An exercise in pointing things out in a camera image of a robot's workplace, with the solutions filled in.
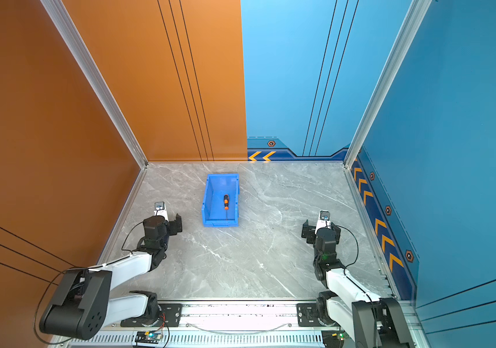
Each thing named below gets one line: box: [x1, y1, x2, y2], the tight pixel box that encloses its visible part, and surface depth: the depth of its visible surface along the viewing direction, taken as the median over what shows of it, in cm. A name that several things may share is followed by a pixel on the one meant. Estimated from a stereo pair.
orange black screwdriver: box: [223, 194, 230, 211], surface depth 104 cm
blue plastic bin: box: [201, 173, 241, 228], surface depth 106 cm
